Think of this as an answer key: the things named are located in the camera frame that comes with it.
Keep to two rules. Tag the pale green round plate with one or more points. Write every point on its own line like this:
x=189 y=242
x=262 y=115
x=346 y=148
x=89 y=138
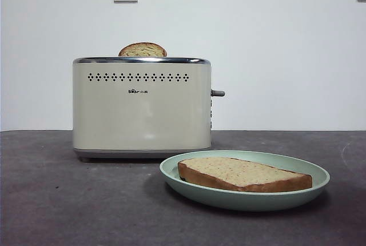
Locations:
x=243 y=201

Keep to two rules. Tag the pale bread slice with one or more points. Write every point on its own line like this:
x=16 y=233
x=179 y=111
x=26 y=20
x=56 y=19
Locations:
x=243 y=174

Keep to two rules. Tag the cream two-slot toaster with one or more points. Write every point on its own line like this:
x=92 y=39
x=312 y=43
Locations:
x=143 y=114

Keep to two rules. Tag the dark toasted bread slice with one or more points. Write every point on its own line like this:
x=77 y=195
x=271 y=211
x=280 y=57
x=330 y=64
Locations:
x=142 y=50

